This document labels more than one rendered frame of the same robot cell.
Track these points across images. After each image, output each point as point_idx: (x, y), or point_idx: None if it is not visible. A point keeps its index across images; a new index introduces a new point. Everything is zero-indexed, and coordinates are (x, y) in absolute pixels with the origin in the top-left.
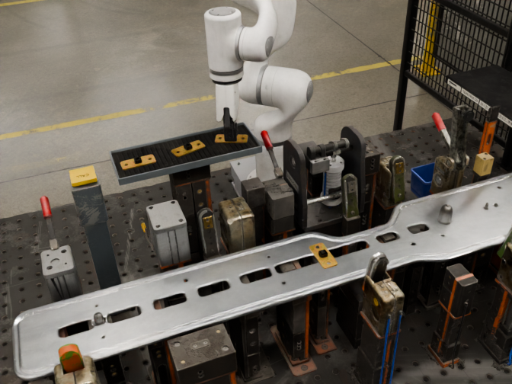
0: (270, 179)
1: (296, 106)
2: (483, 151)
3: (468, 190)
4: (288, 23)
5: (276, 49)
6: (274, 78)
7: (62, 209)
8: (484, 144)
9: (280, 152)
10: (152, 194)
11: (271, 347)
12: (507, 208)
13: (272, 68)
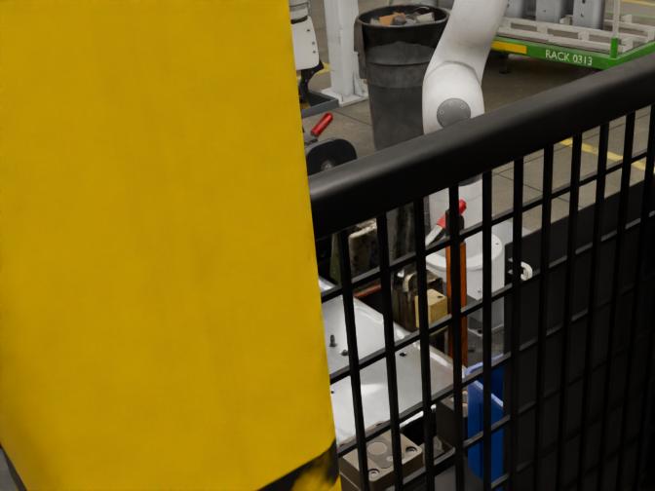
0: (431, 230)
1: (425, 123)
2: (448, 294)
3: (379, 324)
4: (467, 5)
5: (462, 42)
6: (432, 77)
7: None
8: (446, 280)
9: (435, 194)
10: (425, 206)
11: None
12: (340, 364)
13: (450, 66)
